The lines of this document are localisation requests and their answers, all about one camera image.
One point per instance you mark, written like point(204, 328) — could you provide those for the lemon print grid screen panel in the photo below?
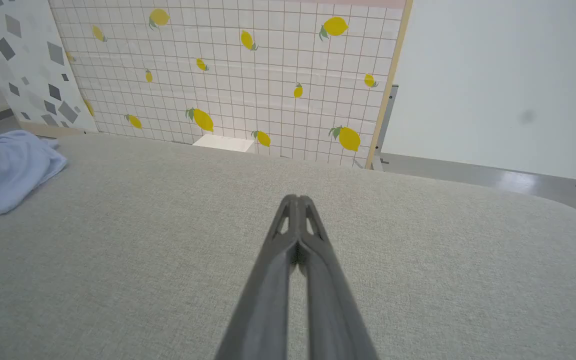
point(248, 90)

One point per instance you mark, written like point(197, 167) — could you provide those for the light blue and white shirt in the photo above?
point(8, 170)

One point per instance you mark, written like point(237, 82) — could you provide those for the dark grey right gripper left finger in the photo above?
point(268, 300)

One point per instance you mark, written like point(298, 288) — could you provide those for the grey terrazzo print panel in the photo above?
point(23, 60)

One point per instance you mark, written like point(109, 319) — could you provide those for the grey metal panel foot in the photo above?
point(385, 125)

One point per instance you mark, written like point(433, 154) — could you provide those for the grey fabric sofa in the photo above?
point(118, 250)

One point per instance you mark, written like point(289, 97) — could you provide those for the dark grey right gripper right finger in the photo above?
point(330, 310)

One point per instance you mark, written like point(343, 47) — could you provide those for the white rectangular box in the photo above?
point(223, 143)

